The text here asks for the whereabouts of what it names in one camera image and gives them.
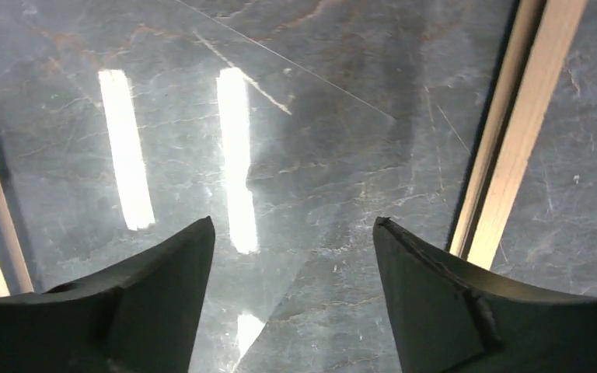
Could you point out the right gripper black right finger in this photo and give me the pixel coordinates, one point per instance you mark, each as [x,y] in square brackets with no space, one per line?
[448,315]

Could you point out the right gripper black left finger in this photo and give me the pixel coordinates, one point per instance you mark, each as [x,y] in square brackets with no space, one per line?
[138,315]

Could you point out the clear acrylic sheet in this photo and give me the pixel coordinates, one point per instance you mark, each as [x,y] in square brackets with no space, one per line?
[122,122]

